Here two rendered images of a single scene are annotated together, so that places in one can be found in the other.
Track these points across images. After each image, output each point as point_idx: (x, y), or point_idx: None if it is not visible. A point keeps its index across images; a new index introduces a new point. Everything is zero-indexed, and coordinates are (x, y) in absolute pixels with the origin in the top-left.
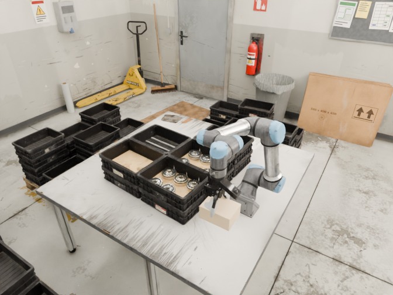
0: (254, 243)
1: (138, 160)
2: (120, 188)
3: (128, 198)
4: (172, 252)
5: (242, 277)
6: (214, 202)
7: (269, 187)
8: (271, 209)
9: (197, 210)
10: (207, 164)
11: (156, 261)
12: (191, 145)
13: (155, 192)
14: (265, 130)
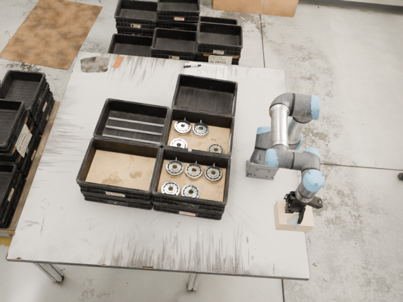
0: None
1: (122, 162)
2: (119, 205)
3: (137, 213)
4: (229, 255)
5: (301, 247)
6: (301, 219)
7: (289, 148)
8: None
9: None
10: (204, 136)
11: (222, 272)
12: (172, 115)
13: (182, 202)
14: (306, 111)
